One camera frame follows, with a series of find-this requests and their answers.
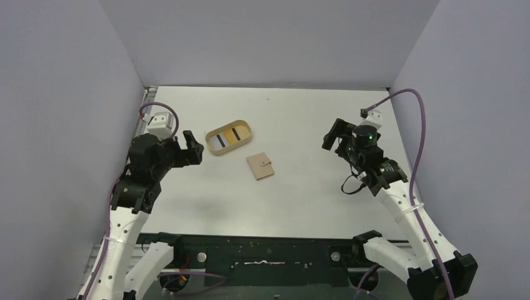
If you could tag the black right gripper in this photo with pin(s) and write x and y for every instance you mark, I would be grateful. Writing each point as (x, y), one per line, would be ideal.
(340, 139)

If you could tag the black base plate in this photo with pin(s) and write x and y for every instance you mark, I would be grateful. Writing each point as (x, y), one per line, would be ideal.
(266, 261)

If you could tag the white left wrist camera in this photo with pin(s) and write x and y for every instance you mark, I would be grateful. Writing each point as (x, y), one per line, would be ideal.
(161, 125)

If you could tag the oval wooden tray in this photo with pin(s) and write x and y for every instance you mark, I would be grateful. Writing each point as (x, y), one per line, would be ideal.
(221, 130)

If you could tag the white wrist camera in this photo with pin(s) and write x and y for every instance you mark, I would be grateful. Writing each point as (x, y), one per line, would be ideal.
(161, 125)
(371, 118)

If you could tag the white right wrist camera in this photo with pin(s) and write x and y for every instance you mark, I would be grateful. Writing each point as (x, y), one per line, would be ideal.
(371, 118)

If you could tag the aluminium rail frame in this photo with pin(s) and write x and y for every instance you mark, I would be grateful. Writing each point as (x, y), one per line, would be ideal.
(149, 95)

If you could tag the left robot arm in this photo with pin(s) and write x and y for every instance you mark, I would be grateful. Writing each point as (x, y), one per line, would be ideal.
(131, 202)

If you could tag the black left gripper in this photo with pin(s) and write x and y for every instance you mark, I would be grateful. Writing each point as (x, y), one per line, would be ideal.
(182, 150)

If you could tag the white card black stripe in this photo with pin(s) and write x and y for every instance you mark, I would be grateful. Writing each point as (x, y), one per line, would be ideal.
(218, 142)

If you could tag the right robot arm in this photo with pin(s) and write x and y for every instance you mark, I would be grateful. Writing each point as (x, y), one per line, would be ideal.
(435, 269)

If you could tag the beige card holder wallet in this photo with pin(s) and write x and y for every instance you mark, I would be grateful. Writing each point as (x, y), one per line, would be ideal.
(260, 165)

